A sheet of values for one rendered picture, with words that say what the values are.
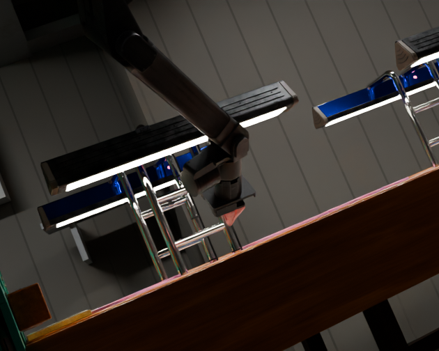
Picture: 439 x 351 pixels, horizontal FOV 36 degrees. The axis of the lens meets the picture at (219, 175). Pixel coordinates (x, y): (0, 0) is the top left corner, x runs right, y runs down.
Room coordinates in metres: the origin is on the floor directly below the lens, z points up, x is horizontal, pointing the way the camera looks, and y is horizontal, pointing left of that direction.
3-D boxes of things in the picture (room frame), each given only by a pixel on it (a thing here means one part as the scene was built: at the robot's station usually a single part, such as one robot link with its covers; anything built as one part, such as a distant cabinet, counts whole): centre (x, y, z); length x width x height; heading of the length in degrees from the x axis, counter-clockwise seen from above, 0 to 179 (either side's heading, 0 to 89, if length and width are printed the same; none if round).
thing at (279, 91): (1.56, 0.06, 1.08); 0.62 x 0.08 x 0.07; 109
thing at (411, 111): (2.33, -0.71, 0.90); 0.20 x 0.19 x 0.45; 109
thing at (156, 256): (2.01, 0.21, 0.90); 0.20 x 0.19 x 0.45; 109
